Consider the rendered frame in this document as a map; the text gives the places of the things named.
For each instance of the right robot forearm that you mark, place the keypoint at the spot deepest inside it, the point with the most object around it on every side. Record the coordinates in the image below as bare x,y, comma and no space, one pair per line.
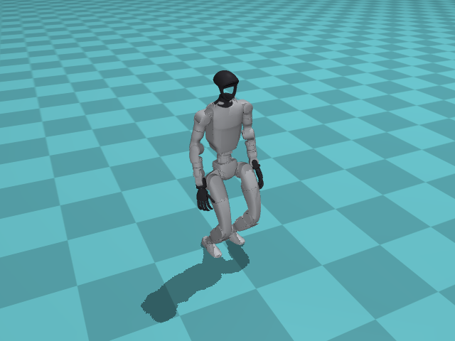
197,164

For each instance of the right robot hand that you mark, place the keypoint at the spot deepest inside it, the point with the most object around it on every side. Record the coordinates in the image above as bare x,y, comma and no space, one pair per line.
202,197

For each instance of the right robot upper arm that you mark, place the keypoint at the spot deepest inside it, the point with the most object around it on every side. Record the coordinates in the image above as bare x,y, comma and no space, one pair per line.
202,118

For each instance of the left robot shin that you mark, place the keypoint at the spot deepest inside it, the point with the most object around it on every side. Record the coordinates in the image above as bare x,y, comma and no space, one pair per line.
241,225

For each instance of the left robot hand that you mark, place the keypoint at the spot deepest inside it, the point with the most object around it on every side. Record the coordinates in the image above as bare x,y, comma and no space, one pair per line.
258,172

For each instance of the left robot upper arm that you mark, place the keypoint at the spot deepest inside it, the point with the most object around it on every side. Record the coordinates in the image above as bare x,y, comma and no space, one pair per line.
247,120

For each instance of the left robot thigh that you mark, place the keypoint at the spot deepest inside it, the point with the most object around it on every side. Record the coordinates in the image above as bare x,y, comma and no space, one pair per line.
250,190

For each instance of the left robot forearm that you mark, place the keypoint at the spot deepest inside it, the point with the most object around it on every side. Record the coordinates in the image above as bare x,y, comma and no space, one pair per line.
251,149

